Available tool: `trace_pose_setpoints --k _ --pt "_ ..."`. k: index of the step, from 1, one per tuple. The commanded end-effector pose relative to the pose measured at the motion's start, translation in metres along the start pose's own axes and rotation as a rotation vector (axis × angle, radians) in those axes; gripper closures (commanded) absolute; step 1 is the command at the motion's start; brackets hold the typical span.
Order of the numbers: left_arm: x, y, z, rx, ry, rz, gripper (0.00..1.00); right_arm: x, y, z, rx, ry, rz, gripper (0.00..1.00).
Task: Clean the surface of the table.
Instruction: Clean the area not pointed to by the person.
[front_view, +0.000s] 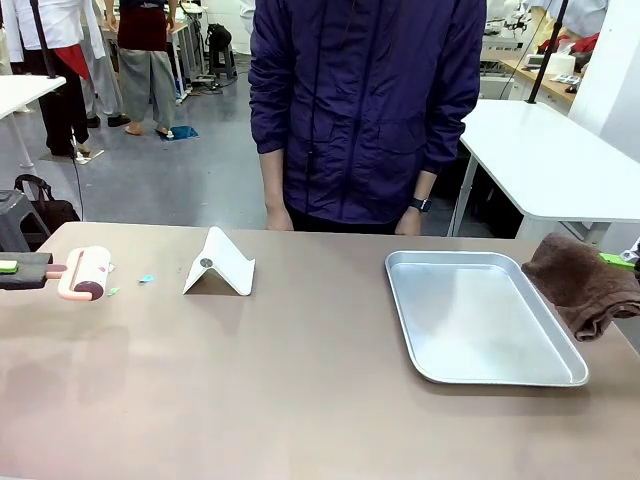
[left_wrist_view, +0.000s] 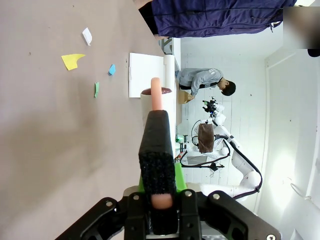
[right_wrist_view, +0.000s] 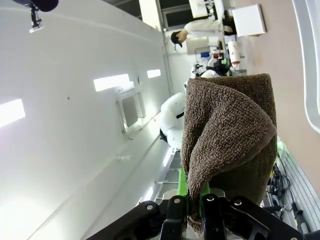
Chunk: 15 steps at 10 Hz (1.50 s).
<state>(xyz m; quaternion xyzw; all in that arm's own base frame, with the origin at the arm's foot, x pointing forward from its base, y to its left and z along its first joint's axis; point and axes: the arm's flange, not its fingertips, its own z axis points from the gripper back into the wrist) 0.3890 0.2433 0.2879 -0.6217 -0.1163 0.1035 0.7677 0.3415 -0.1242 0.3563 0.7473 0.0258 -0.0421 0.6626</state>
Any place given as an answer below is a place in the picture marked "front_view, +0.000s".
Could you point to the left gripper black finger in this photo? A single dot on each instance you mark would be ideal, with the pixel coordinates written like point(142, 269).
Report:
point(30, 258)
point(25, 281)

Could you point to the brown cloth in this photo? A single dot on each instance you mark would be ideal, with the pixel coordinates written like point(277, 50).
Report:
point(565, 280)

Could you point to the pink lint roller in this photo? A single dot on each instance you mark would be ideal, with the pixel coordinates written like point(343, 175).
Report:
point(92, 267)

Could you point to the person's left forearm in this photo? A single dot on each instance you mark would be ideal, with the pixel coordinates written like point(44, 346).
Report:
point(425, 184)

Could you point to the person's right forearm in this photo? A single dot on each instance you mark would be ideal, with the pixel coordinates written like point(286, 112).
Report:
point(273, 182)

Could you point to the person's left hand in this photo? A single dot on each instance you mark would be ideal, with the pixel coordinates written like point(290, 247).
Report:
point(410, 222)

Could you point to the person's right hand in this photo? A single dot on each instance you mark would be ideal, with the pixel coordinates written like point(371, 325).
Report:
point(279, 220)

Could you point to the grey plastic stool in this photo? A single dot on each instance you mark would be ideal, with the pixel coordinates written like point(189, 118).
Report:
point(17, 220)

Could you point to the black bag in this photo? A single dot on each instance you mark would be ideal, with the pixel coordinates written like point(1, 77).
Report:
point(55, 210)

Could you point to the green paper scrap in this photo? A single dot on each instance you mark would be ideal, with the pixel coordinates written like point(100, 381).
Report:
point(114, 291)

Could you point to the blue paper scrap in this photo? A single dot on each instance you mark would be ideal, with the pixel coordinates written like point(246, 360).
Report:
point(146, 279)

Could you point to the large white table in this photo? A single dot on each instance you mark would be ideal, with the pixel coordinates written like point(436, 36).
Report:
point(540, 160)

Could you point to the silver metal tray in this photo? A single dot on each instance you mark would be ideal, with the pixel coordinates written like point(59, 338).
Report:
point(475, 320)

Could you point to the person in white coat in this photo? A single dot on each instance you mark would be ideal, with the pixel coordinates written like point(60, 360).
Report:
point(60, 100)

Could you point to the small white table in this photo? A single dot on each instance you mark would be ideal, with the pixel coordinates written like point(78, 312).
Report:
point(20, 95)

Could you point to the wooden workbench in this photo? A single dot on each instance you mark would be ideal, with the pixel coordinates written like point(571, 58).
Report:
point(545, 87)

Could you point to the white folded stand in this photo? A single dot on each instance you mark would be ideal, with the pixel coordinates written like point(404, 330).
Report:
point(225, 265)

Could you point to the blue cloth on floor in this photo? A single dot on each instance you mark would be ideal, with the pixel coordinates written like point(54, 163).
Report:
point(183, 132)

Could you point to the person in light grey trousers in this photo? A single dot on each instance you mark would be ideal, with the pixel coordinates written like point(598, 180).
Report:
point(107, 75)

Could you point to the black wrist watch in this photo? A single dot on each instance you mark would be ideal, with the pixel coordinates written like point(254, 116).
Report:
point(421, 204)

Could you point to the black pole on small table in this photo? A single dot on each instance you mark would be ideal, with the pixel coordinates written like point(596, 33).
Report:
point(45, 45)

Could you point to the black pole on large table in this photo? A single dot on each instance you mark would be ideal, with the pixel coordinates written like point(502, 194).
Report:
point(545, 55)

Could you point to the person in grey wide trousers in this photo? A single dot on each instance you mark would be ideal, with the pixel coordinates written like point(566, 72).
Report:
point(145, 65)

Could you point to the black stool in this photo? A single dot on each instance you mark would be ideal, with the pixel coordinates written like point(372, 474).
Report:
point(220, 47)

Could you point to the person in navy jacket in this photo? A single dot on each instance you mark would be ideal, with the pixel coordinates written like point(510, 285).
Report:
point(365, 110)

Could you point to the flat floor base plate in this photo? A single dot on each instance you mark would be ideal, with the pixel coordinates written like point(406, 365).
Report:
point(75, 155)

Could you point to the grey metal table frame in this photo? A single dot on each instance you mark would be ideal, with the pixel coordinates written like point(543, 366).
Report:
point(187, 55)

